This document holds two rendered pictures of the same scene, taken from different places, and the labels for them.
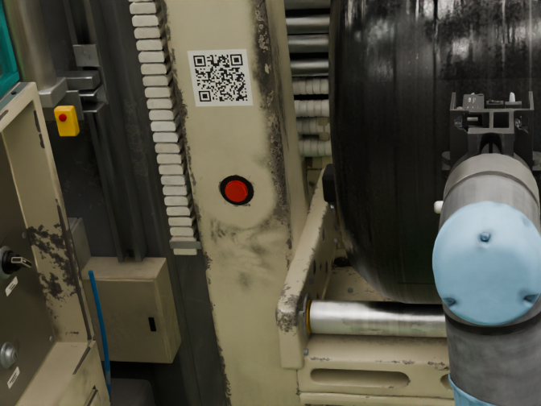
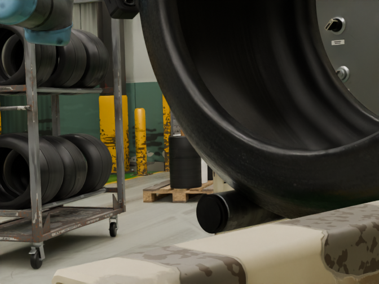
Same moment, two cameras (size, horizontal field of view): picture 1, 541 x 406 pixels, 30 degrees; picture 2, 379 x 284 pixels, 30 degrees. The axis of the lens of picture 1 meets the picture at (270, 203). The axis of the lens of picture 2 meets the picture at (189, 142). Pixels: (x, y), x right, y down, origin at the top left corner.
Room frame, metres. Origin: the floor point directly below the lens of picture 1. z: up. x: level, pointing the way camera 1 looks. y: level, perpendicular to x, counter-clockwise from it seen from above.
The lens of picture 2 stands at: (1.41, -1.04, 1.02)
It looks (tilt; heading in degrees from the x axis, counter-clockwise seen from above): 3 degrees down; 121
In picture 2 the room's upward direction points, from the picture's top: 2 degrees counter-clockwise
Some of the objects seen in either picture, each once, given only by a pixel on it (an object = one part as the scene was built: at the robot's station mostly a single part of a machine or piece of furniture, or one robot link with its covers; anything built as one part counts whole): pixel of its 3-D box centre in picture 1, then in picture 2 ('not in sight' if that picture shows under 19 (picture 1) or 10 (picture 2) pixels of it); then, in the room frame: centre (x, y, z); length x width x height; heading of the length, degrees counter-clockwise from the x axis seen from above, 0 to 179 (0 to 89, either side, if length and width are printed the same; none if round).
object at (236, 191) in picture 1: (237, 189); not in sight; (1.18, 0.04, 1.06); 0.03 x 0.02 x 0.03; 75
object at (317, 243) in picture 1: (315, 259); not in sight; (1.24, -0.05, 0.90); 0.40 x 0.03 x 0.10; 165
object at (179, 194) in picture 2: not in sight; (193, 162); (-2.69, 5.76, 0.38); 1.20 x 0.80 x 0.76; 106
